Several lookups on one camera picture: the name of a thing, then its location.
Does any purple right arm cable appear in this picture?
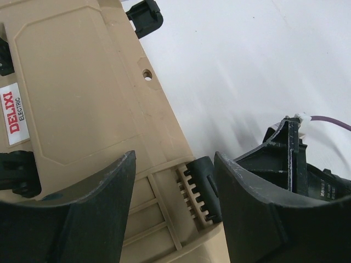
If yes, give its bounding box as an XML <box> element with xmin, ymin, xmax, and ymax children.
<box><xmin>308</xmin><ymin>115</ymin><xmax>351</xmax><ymax>131</ymax></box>

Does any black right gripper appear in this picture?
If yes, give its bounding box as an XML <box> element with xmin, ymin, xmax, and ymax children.
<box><xmin>234</xmin><ymin>119</ymin><xmax>350</xmax><ymax>202</ymax></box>

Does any tan plastic tool box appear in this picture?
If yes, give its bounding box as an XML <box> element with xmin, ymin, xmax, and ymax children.
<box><xmin>1</xmin><ymin>1</ymin><xmax>229</xmax><ymax>262</ymax></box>

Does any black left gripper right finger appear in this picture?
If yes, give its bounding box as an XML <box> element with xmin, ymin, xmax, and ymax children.
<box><xmin>214</xmin><ymin>152</ymin><xmax>350</xmax><ymax>262</ymax></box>

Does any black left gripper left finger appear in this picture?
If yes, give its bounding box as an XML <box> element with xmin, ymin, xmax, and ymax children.
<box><xmin>1</xmin><ymin>151</ymin><xmax>136</xmax><ymax>262</ymax></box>

